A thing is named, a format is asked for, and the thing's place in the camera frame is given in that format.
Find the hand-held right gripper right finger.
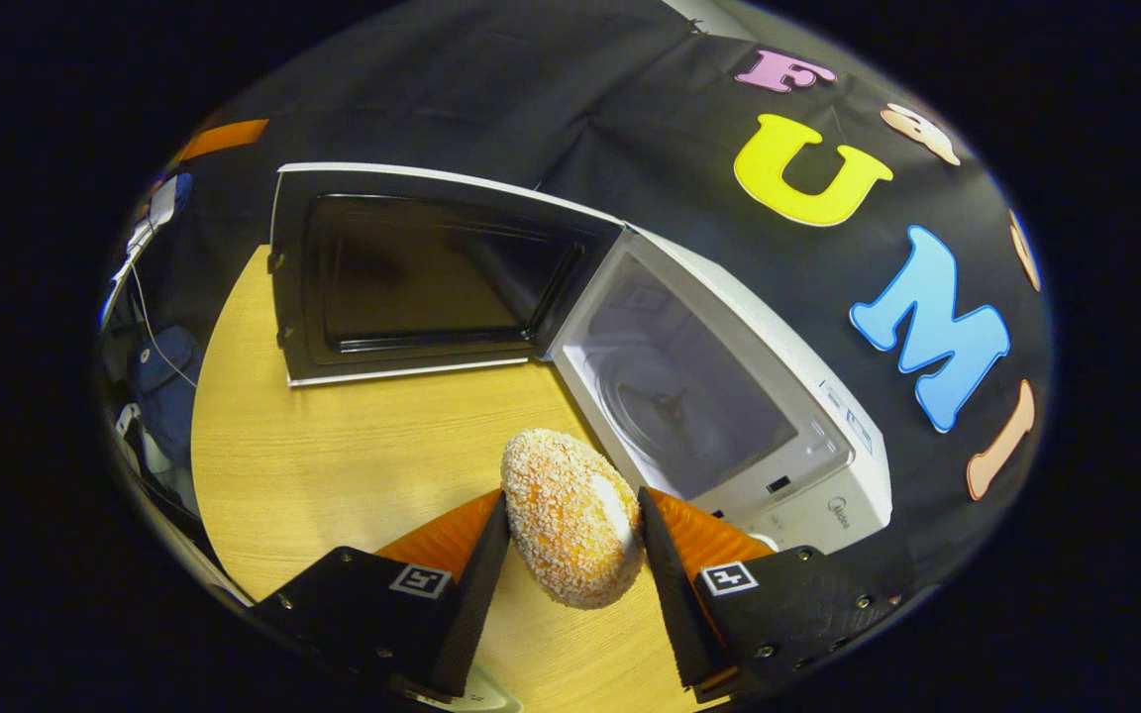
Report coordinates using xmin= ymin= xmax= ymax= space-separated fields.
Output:
xmin=638 ymin=487 xmax=903 ymax=704

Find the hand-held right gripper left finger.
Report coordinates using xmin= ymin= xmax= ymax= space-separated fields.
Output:
xmin=250 ymin=488 xmax=514 ymax=699

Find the orange crumbed bread roll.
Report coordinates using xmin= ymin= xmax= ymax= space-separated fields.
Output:
xmin=501 ymin=428 xmax=646 ymax=610

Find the white microwave oven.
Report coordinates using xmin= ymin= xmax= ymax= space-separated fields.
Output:
xmin=268 ymin=163 xmax=893 ymax=556

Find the white device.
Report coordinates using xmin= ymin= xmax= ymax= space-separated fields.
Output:
xmin=140 ymin=173 xmax=193 ymax=234

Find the blue cloth item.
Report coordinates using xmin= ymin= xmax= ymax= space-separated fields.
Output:
xmin=130 ymin=327 xmax=203 ymax=466

